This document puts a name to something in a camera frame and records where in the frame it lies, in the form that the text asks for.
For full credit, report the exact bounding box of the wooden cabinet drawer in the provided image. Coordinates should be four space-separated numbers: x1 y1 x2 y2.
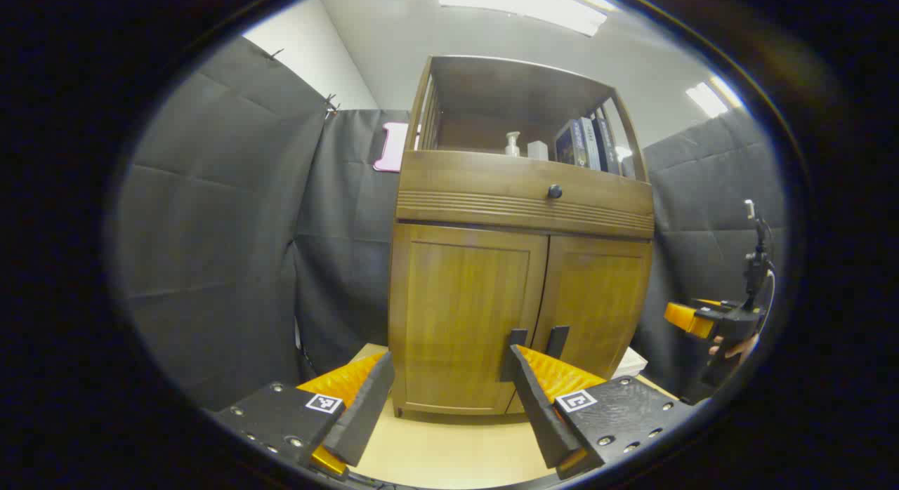
395 150 656 239

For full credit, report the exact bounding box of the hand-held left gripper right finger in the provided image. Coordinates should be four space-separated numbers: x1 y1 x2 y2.
511 344 696 480

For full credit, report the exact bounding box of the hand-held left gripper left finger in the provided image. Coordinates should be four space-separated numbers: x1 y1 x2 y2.
211 350 395 480

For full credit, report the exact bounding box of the wooden double-door shoe cabinet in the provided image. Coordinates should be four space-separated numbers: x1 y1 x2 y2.
388 55 656 417

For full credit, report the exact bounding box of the large ceiling light panel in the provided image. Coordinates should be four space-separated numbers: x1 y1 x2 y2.
439 0 619 36

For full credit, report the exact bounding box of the small ceiling light panel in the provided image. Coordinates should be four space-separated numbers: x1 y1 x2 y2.
685 76 745 119

